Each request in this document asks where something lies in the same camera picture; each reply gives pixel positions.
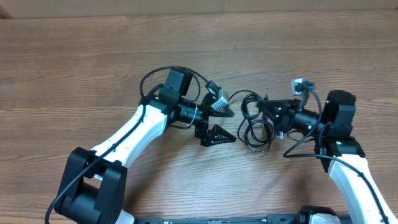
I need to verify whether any black usb cable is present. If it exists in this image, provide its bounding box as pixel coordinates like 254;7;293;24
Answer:
228;90;284;154

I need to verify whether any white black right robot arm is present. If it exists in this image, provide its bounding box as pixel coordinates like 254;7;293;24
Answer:
257;90;397;223

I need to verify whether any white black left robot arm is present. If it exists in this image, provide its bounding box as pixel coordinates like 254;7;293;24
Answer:
44;66;236;224

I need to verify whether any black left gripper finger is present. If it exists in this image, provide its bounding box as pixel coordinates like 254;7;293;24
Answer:
200;124;237;147
209;106;235;118

